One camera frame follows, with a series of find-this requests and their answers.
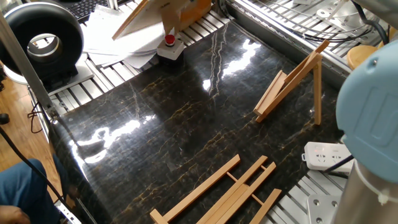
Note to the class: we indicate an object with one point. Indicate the blue jeans leg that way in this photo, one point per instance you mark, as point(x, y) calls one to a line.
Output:
point(18, 186)

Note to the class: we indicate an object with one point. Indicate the black keyboard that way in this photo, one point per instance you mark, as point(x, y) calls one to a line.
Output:
point(79, 9)

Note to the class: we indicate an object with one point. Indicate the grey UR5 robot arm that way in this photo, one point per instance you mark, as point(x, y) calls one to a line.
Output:
point(370, 109)

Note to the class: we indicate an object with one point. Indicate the standing wooden easel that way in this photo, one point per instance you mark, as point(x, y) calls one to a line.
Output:
point(317, 93)

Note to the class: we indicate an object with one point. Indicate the black marble pattern mat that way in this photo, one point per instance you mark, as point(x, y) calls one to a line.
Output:
point(186, 130)

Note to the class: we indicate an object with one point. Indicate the grey metal mounting plate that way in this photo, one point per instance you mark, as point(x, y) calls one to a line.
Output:
point(323, 211)

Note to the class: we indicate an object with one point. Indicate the aluminium profile post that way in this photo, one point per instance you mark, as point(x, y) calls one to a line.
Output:
point(25, 65)

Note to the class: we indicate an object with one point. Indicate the black chair caster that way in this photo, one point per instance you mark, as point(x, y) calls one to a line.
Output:
point(3, 119)

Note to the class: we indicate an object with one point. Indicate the white power strip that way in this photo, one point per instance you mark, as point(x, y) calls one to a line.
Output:
point(323, 154)

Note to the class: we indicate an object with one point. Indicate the round wooden stand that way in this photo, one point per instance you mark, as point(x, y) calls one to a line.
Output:
point(357, 56)

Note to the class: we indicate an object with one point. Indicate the red emergency stop button box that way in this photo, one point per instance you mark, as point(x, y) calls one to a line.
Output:
point(170, 49)

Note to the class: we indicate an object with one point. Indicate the white paper sheets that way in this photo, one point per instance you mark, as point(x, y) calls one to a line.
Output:
point(118, 46)

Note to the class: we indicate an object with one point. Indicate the wooden photo frame green print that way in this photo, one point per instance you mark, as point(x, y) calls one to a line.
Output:
point(146, 15)

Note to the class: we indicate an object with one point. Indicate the flat folded wooden easel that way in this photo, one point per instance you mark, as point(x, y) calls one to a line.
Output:
point(202, 189)

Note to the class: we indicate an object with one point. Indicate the person's right hand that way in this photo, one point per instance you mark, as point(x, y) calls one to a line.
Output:
point(12, 217)

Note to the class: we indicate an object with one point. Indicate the grey base plate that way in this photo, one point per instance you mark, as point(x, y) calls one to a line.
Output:
point(84, 76)

